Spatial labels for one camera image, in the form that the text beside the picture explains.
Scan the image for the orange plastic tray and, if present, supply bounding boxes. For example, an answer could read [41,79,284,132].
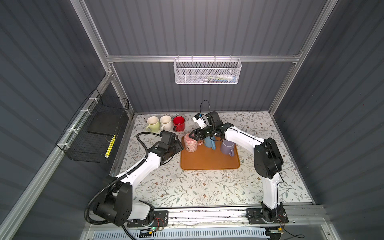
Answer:
[181,137,240,171]

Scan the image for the light green mug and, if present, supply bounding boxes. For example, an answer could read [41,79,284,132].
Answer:
[146,116,161,133]

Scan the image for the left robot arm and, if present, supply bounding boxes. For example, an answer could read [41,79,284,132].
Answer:
[84,131,184,227]

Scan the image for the pink ghost pattern mug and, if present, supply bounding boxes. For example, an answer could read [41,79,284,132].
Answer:
[184,133,204,153]

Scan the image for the red mug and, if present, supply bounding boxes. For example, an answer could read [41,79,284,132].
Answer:
[173,116,185,132]

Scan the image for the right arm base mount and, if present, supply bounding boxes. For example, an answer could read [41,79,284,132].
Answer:
[246,206,289,225]

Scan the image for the blue dotted mug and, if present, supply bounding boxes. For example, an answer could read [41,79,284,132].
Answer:
[204,137,216,150]

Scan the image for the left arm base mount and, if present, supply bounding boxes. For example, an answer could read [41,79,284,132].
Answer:
[127,210,169,228]

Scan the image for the black wire wall basket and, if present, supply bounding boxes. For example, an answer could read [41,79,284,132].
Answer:
[56,90,130,164]

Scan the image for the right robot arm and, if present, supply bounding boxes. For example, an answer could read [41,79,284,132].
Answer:
[189,111,289,224]

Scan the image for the white mug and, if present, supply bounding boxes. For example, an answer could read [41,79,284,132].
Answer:
[160,116,173,131]

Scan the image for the white wire wall basket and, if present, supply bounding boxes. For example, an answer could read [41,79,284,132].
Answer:
[173,58,242,85]

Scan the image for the purple mug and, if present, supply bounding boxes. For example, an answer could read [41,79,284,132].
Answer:
[220,140,235,157]

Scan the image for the pens in white basket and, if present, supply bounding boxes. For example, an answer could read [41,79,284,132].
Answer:
[200,75,238,84]

